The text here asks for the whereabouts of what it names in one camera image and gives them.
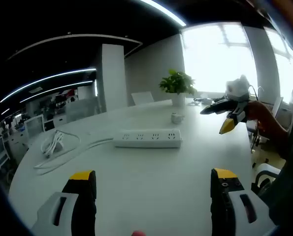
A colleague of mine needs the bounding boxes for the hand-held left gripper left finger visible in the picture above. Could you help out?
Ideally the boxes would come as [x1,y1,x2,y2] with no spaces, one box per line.
[31,170,97,236]

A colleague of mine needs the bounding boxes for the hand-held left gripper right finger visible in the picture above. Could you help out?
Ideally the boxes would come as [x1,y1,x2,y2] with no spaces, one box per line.
[210,168,278,236]

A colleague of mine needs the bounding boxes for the white power strip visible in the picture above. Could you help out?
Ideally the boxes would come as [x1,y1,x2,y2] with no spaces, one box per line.
[113,128,183,149]

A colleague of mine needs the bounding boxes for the white desk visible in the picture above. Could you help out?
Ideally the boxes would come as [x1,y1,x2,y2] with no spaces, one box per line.
[8,98,258,236]

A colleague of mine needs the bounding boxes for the ceiling light strip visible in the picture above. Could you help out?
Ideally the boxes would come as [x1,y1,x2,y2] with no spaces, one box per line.
[19,80,94,103]
[140,0,188,27]
[0,68,97,103]

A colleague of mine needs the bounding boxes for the person's right hand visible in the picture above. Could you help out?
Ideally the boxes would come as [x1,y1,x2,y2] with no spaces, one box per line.
[247,100,266,126]

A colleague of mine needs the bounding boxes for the white office chair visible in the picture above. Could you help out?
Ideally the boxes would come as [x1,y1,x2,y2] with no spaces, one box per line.
[251,162,285,197]
[246,96,284,154]

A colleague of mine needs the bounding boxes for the small white cup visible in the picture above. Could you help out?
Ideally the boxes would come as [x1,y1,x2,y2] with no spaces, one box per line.
[170,112,185,125]

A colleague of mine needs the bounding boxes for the bright window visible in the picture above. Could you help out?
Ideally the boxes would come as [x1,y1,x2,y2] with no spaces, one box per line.
[181,21,258,93]
[264,27,293,104]

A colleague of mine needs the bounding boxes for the green potted plant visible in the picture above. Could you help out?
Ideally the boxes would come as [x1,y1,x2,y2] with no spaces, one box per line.
[158,69,198,107]

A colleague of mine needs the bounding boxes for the frosted glass partition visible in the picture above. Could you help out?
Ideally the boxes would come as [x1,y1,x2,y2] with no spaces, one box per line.
[65,97,99,123]

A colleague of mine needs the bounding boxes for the white shelf rack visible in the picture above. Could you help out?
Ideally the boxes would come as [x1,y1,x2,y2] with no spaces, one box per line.
[0,135,14,170]

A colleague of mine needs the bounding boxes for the distant office workstations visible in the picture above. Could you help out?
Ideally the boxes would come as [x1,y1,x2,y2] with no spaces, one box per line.
[25,86,98,116]

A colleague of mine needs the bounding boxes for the white power strip cable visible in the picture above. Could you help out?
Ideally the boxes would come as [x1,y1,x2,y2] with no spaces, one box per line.
[33,137,115,176]

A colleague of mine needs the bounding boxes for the white charger cable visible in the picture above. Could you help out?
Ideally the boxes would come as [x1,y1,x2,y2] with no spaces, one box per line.
[40,129,81,161]

